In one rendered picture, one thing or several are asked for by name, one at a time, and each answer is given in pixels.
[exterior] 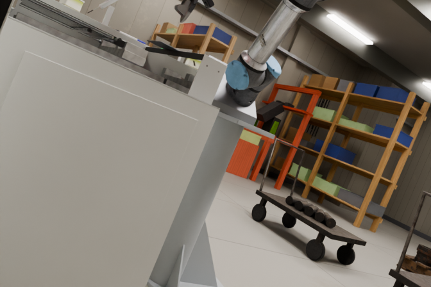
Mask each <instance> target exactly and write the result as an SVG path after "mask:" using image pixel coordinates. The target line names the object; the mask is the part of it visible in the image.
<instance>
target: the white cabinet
mask: <svg viewBox="0 0 431 287"><path fill-rule="evenodd" d="M218 113H219V110H218V109H217V108H214V107H212V106H209V105H207V104H205V103H203V102H201V101H198V100H196V99H193V98H191V97H189V96H187V95H185V94H182V93H180V92H177V91H176V90H173V89H171V88H168V87H166V86H164V85H161V84H160V83H157V82H155V81H152V80H150V79H148V78H145V77H144V76H141V75H139V74H136V73H134V72H132V71H130V70H127V69H125V68H123V67H120V66H118V65H116V64H114V63H111V62H109V61H106V60H104V59H102V58H100V57H98V56H95V55H93V54H90V53H88V52H86V51H84V50H82V49H79V48H77V47H74V46H73V45H70V44H68V43H65V42H63V41H61V40H59V39H57V38H54V37H52V36H49V35H47V34H45V33H43V32H41V31H38V30H36V29H33V28H31V27H29V26H27V25H24V24H22V23H20V22H17V21H16V20H13V19H11V18H7V20H6V22H5V25H4V28H3V30H2V32H1V35H0V287H146V285H147V282H148V279H149V277H150V275H151V272H152V270H153V267H154V265H155V263H156V260H157V258H158V255H159V254H160V251H161V249H162V246H163V244H164V242H165V239H166V237H167V234H168V232H169V230H170V227H171V224H172V222H173V220H174V218H175V215H176V212H177V211H178V208H179V206H180V203H181V201H182V199H183V196H184V194H185V191H186V189H187V187H188V184H189V182H190V179H191V177H192V175H193V172H194V170H195V168H196V165H197V163H198V160H199V157H200V156H201V153H202V151H203V148H204V146H205V144H206V142H207V139H208V136H209V134H210V132H211V129H212V127H213V125H214V122H215V120H216V117H217V115H218Z"/></svg>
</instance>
